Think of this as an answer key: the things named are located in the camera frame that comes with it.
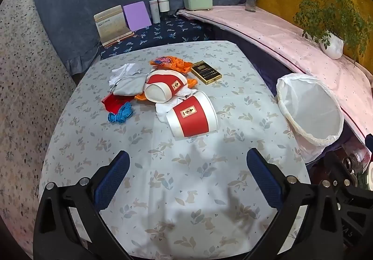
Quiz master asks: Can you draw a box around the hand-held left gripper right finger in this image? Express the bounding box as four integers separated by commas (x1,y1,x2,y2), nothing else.
246,148,341,260

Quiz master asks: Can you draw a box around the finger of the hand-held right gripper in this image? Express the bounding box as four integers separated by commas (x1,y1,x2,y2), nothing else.
322,149,354,190

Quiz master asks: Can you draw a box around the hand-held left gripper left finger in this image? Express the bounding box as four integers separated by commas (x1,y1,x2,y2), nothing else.
33,151,131,260

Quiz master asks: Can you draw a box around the blue wrapper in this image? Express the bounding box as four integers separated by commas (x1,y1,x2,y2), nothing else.
108,102,133,124

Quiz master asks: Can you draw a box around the white lined trash bin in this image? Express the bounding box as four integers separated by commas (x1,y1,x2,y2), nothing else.
275,73,345,163

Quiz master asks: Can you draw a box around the red paper packet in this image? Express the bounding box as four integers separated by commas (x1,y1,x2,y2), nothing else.
101,94,129,113

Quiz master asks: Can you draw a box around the grey cloth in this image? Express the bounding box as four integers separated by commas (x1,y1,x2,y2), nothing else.
113,74,148,96

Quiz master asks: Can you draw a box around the red and white paper cup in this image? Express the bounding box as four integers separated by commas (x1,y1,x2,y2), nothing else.
166,91,218,138

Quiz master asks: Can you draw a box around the crushed red white paper cup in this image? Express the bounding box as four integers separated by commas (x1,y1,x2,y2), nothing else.
145,70,188,103

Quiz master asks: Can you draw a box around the white textured wipe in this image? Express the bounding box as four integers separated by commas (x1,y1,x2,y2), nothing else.
176,86,199,101

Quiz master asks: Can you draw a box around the rabbit print tablecloth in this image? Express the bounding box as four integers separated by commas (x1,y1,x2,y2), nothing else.
38,41,311,260

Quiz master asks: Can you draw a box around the smooth white tissue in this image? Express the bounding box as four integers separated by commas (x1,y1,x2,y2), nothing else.
155,99,178,125

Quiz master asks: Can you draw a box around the crumpled white paper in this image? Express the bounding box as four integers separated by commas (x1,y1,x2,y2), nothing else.
109,63,137,87

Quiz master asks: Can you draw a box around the dark purple cloth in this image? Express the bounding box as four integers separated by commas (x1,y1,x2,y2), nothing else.
211,27,295,95

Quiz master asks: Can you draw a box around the black and gold cigarette box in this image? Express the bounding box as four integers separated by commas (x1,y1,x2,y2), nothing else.
190,60,222,85

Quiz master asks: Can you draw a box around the green plant in white pot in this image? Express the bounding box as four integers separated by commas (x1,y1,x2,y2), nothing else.
280,0,370,60

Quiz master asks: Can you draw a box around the orange plastic bag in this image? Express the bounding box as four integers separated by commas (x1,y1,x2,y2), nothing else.
135,56,199,101

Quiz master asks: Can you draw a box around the wooden stand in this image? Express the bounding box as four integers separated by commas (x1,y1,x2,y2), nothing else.
100,29,135,47

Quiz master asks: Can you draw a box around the pink cloth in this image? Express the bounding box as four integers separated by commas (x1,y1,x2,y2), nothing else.
177,5,373,144

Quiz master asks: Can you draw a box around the beige booklet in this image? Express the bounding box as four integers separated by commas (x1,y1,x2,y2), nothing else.
94,5,129,39

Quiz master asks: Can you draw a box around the navy dragonfly print cloth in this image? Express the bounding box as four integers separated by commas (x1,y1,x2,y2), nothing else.
99,15,213,59

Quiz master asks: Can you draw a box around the purple board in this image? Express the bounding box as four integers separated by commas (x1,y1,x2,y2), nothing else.
123,1,152,32

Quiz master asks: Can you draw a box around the white bottle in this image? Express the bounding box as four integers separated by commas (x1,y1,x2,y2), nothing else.
149,0,161,24

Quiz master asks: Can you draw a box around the white lidded jar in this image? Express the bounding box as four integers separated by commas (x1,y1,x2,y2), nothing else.
158,0,171,22

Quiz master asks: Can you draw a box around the green tissue box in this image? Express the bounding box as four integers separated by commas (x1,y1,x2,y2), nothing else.
183,0,214,11

